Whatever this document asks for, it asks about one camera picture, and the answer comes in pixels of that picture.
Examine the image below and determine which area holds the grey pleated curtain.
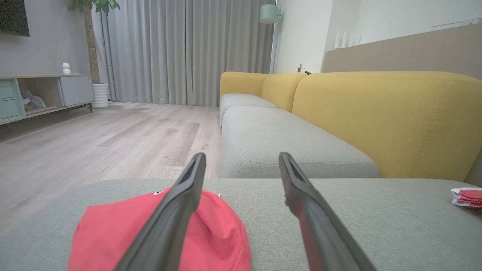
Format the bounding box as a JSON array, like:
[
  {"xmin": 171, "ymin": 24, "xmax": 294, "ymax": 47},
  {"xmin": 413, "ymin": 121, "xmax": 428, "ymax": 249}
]
[{"xmin": 100, "ymin": 0, "xmax": 277, "ymax": 107}]

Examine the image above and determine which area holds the beige wall panel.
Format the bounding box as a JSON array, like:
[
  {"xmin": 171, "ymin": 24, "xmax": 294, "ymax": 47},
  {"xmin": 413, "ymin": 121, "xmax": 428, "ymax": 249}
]
[{"xmin": 322, "ymin": 23, "xmax": 482, "ymax": 80}]

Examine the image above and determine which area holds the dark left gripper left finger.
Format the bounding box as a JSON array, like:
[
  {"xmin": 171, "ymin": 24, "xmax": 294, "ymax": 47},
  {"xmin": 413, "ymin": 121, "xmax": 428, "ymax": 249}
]
[{"xmin": 113, "ymin": 152, "xmax": 207, "ymax": 271}]

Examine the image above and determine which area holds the red basketball jersey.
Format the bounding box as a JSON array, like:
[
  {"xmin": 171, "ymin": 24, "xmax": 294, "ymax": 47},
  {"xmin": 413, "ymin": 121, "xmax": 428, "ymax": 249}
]
[{"xmin": 67, "ymin": 187, "xmax": 252, "ymax": 271}]

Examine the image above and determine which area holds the large yellow sofa backrest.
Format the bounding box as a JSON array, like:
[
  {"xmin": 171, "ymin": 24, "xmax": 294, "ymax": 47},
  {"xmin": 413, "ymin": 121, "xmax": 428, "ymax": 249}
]
[{"xmin": 292, "ymin": 71, "xmax": 482, "ymax": 183}]

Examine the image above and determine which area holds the small grey sofa seat cushion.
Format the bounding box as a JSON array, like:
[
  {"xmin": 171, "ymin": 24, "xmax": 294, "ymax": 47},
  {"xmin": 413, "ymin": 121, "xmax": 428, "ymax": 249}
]
[{"xmin": 219, "ymin": 93, "xmax": 278, "ymax": 126}]

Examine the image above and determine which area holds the green shade floor lamp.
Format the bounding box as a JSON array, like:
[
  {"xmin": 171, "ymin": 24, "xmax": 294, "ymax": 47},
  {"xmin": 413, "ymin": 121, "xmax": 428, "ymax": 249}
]
[{"xmin": 259, "ymin": 4, "xmax": 283, "ymax": 75}]

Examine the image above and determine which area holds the tall indoor plant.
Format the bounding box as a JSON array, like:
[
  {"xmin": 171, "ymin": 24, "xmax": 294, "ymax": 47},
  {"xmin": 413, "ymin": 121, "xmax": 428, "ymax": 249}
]
[{"xmin": 68, "ymin": 0, "xmax": 121, "ymax": 84}]

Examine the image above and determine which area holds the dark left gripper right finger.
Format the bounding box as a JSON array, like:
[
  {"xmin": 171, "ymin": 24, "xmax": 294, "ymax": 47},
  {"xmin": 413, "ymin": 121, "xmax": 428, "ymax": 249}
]
[{"xmin": 278, "ymin": 152, "xmax": 378, "ymax": 271}]

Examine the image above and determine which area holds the white ribbed plant pot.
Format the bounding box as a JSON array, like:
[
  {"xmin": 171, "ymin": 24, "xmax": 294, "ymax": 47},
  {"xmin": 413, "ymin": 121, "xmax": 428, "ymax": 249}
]
[{"xmin": 92, "ymin": 83, "xmax": 110, "ymax": 109}]

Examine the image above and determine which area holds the grey sofa ottoman cushion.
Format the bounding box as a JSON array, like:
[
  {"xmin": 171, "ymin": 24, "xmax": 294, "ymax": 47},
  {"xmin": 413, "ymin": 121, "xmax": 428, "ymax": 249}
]
[{"xmin": 0, "ymin": 178, "xmax": 482, "ymax": 271}]

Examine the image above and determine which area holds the black wall television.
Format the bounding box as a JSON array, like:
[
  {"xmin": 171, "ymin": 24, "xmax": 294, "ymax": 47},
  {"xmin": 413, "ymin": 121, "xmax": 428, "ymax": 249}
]
[{"xmin": 0, "ymin": 0, "xmax": 30, "ymax": 37}]

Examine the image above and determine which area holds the small yellow sofa backrest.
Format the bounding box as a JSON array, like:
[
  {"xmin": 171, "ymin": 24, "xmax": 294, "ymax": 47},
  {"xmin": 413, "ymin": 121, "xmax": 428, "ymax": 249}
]
[{"xmin": 261, "ymin": 73, "xmax": 307, "ymax": 113}]

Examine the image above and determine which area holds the red garment with white trim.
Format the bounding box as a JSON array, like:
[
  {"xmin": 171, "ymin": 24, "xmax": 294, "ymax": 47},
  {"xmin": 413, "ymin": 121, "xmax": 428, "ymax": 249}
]
[{"xmin": 451, "ymin": 187, "xmax": 482, "ymax": 208}]

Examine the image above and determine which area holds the bundle inside cabinet shelf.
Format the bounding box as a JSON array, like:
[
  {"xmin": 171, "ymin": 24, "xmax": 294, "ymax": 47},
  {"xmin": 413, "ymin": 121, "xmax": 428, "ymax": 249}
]
[{"xmin": 21, "ymin": 90, "xmax": 47, "ymax": 111}]

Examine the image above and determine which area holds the grey wooden tv cabinet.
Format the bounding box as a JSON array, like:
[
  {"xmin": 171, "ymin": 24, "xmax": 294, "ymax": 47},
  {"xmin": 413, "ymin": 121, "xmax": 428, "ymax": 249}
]
[{"xmin": 0, "ymin": 73, "xmax": 95, "ymax": 126}]

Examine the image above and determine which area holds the yellow sofa armrest cushion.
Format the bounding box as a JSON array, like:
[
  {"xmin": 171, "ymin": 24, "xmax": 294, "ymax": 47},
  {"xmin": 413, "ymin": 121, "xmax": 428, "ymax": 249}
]
[{"xmin": 220, "ymin": 72, "xmax": 270, "ymax": 97}]

